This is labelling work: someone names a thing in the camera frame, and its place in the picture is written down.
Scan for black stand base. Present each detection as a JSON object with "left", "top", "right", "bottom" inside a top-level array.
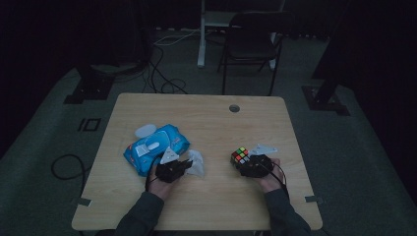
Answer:
[
  {"left": 63, "top": 64, "right": 116, "bottom": 105},
  {"left": 301, "top": 78, "right": 351, "bottom": 117}
]

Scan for multicoloured puzzle cube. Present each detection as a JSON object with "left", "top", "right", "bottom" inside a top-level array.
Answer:
[{"left": 229, "top": 146, "right": 251, "bottom": 169}]

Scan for left hand-held gripper cable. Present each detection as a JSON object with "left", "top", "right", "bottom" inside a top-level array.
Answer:
[{"left": 144, "top": 164, "right": 159, "bottom": 193}]

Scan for hand-held gripper cable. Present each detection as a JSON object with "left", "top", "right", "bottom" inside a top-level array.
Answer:
[
  {"left": 144, "top": 164, "right": 159, "bottom": 193},
  {"left": 268, "top": 160, "right": 291, "bottom": 201}
]

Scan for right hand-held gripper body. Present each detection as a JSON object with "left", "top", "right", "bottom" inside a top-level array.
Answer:
[{"left": 240, "top": 144, "right": 279, "bottom": 179}]

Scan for black folding chair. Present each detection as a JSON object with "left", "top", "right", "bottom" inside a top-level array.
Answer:
[{"left": 216, "top": 11, "right": 286, "bottom": 96}]

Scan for white floor cable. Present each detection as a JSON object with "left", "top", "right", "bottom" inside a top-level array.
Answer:
[{"left": 152, "top": 28, "right": 202, "bottom": 47}]

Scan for blue wet wipes pack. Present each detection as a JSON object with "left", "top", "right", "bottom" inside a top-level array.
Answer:
[{"left": 123, "top": 123, "right": 192, "bottom": 178}]

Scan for white desk frame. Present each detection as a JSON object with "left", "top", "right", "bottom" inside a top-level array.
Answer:
[{"left": 196, "top": 0, "right": 287, "bottom": 71}]

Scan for right hand-held gripper cable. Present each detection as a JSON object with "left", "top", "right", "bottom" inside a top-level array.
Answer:
[{"left": 268, "top": 160, "right": 291, "bottom": 201}]

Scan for black tangled floor cables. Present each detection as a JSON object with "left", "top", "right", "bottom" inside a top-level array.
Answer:
[{"left": 141, "top": 43, "right": 189, "bottom": 95}]

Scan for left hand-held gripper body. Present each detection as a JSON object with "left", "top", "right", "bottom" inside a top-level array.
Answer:
[{"left": 154, "top": 146, "right": 187, "bottom": 184}]

